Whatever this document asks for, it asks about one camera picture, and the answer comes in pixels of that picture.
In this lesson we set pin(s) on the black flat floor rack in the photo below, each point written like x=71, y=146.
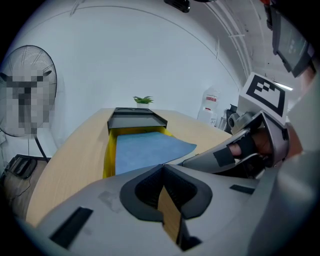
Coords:
x=22, y=165

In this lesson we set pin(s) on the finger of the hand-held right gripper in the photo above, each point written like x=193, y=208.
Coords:
x=202, y=162

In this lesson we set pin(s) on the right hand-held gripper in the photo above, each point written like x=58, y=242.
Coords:
x=265, y=93

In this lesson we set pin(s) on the black and yellow tray box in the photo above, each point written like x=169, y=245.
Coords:
x=136, y=120

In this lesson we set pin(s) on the green plant in white pot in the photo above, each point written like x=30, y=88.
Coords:
x=143, y=100

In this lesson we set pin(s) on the blue notebook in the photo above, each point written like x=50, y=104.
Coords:
x=150, y=150

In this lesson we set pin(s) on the white water dispenser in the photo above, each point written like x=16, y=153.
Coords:
x=207, y=117

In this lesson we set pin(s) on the person's right hand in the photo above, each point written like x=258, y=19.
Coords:
x=262, y=142

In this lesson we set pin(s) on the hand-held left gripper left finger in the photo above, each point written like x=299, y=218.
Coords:
x=100, y=225

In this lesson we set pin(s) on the black standing fan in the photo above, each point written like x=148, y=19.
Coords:
x=27, y=87

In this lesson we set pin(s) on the ceiling tube light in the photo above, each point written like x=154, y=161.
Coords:
x=280, y=84

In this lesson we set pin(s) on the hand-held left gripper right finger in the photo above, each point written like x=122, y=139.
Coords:
x=225, y=212

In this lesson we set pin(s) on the black office chair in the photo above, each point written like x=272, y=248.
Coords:
x=231, y=110

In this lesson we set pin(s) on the black head-mounted camera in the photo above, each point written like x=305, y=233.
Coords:
x=178, y=5

